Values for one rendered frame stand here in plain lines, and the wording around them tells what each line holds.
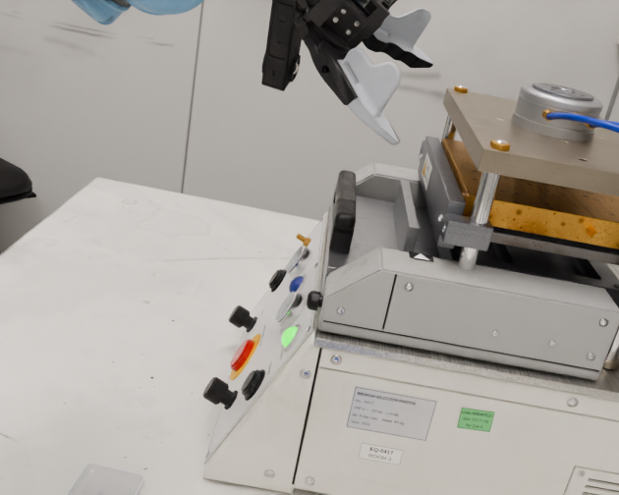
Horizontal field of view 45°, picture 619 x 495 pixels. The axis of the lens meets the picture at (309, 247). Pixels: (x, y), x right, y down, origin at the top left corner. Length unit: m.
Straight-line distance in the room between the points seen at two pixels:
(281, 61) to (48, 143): 1.77
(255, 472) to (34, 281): 0.48
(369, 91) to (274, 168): 1.62
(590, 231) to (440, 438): 0.23
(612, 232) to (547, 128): 0.11
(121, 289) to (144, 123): 1.32
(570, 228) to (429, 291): 0.15
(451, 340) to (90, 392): 0.40
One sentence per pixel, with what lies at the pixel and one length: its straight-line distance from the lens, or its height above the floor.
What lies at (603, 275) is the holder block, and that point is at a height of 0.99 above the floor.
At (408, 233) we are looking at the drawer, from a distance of 0.71.
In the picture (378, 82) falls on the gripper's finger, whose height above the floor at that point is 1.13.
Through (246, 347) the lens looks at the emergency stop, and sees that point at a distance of 0.85.
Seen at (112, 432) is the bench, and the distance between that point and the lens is 0.80.
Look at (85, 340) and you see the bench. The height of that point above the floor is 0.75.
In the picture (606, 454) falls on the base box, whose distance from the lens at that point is 0.74.
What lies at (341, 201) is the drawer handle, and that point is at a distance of 0.73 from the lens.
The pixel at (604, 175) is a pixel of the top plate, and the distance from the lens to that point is 0.65.
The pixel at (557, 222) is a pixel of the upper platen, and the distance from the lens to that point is 0.69.
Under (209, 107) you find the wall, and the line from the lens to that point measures 2.27.
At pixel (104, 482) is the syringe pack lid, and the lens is 0.71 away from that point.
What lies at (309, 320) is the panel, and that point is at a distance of 0.69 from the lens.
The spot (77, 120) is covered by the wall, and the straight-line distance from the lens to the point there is 2.41.
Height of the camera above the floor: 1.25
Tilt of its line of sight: 23 degrees down
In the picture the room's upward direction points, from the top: 11 degrees clockwise
